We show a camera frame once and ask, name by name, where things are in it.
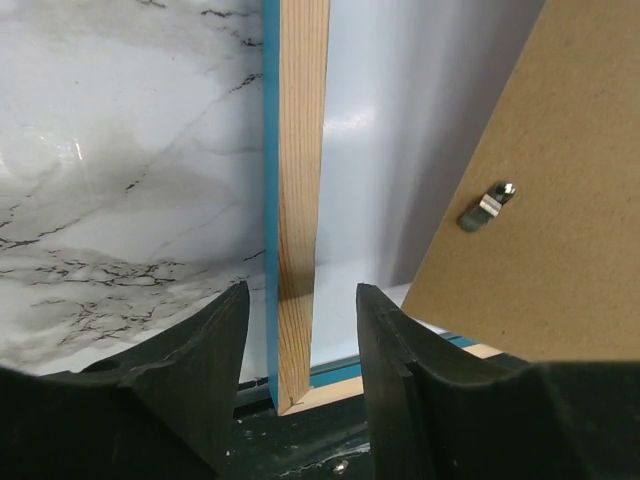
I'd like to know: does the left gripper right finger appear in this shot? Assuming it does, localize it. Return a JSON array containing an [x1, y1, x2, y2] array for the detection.
[[356, 284, 639, 479]]

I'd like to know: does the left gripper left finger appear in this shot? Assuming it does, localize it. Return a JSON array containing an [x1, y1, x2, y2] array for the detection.
[[1, 282, 250, 479]]

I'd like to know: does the brown fibreboard backing board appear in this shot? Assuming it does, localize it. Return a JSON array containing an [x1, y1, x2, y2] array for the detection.
[[403, 1, 639, 361]]

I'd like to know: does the blue wooden picture frame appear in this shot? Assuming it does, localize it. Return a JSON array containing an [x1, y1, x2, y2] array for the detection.
[[262, 0, 501, 417]]

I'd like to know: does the glossy plant photo board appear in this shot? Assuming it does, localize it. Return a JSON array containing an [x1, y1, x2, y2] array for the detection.
[[311, 1, 542, 366]]

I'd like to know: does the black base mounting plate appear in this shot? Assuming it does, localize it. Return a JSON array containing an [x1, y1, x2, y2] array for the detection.
[[222, 378, 373, 479]]

